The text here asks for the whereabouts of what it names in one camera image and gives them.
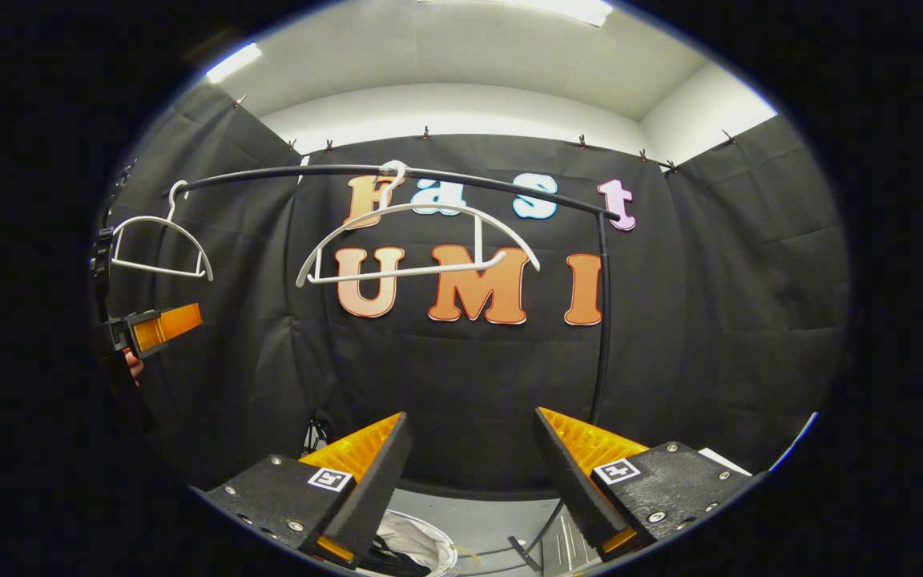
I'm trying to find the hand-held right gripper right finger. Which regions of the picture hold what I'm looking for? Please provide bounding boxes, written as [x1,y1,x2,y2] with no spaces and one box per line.
[531,406,756,562]

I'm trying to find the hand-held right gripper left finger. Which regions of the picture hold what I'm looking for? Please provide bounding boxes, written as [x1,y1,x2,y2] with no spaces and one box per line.
[204,410,416,570]

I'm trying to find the white laundry hamper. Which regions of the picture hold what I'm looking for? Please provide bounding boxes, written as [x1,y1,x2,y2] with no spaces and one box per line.
[373,509,478,577]

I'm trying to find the black knit garment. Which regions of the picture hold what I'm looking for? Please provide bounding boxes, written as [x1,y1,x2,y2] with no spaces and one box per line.
[359,535,430,577]

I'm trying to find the white empty clothes hanger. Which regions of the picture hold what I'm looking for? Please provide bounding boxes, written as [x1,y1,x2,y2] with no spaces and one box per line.
[111,180,215,282]

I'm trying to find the black metal clothes rack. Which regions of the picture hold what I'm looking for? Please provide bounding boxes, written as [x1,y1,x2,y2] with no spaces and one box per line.
[163,163,623,574]

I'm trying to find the white hanger with hook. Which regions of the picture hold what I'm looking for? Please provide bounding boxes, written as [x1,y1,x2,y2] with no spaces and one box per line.
[295,159,542,289]

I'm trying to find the white flat board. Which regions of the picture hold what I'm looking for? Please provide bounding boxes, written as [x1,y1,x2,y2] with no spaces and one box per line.
[696,446,752,478]

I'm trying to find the black backdrop cloth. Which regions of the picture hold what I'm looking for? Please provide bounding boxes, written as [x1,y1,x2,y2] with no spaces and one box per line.
[101,80,851,502]

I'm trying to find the small ceiling light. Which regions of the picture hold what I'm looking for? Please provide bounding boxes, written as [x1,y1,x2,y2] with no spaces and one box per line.
[205,42,264,84]

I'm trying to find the row of small backdrop clips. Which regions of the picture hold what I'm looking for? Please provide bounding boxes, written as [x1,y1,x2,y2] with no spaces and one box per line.
[231,95,739,173]

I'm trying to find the long ceiling light panel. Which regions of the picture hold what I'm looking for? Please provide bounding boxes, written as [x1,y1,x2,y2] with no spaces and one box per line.
[417,0,615,28]

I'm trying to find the thin black cables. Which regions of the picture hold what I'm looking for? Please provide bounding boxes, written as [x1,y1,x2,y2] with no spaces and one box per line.
[304,410,333,459]

